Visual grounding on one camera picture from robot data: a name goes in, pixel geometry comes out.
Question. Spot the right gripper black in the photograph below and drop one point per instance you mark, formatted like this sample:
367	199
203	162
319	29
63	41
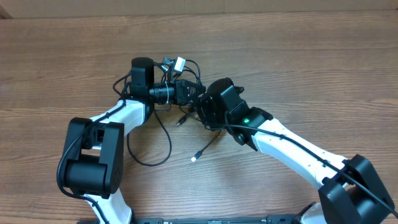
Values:
203	112

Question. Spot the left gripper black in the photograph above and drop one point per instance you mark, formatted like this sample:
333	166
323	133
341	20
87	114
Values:
183	92

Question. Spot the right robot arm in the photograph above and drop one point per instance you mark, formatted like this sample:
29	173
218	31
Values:
350	190

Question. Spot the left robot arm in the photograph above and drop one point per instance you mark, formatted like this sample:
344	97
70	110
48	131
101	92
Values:
91	166

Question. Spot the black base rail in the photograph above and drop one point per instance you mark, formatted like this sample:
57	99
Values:
270	219

